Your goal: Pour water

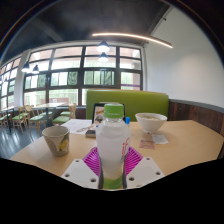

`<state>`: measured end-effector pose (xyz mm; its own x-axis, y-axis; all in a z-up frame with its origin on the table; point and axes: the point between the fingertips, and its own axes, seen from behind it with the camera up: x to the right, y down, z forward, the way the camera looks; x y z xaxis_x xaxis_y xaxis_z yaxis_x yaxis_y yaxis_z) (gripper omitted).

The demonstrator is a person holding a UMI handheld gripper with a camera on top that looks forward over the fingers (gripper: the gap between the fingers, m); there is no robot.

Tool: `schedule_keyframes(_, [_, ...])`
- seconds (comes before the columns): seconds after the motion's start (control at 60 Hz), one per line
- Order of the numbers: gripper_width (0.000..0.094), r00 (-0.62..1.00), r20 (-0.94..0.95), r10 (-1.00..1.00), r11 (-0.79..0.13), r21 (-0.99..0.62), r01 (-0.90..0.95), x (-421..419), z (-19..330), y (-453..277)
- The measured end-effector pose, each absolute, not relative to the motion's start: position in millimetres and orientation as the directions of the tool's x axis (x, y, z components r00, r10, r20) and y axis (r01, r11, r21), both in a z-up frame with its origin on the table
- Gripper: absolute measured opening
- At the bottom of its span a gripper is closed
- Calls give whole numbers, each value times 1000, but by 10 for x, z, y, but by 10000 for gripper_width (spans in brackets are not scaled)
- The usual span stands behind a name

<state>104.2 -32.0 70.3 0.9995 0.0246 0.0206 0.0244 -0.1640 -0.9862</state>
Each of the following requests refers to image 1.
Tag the large black-framed window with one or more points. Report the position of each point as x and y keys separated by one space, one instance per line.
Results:
x=65 y=63

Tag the patterned beige cup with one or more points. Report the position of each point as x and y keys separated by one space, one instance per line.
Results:
x=56 y=141

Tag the group of green-seated wooden chairs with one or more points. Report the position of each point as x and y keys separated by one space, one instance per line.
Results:
x=36 y=118

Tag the green upholstered bench backrest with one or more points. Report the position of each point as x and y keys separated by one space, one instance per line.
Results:
x=146 y=101

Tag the group of pendant lamps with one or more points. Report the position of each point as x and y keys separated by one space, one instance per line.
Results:
x=103 y=47

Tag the white printed paper sheet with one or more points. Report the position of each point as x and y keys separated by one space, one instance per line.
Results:
x=73 y=126

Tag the white paper packet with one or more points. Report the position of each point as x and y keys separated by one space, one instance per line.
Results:
x=160 y=138

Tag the green-capped white drink bottle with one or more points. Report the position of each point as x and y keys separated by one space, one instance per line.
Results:
x=111 y=143

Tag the white ceramic bowl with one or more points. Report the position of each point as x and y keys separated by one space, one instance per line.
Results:
x=150 y=122

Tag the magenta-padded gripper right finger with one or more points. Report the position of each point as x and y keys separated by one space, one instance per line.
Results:
x=145 y=170

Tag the reddish brown sachet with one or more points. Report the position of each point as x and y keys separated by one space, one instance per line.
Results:
x=146 y=144

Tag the light wooden pen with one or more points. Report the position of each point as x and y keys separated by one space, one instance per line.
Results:
x=85 y=128

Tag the long curved light strip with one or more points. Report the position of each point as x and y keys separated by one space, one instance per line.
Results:
x=133 y=36

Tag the small blue-capped white bottle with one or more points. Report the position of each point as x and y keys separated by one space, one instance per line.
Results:
x=127 y=120

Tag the light wooden dining table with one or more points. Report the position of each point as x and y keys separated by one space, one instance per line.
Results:
x=48 y=105

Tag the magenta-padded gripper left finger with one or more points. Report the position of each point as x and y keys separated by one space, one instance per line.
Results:
x=77 y=171

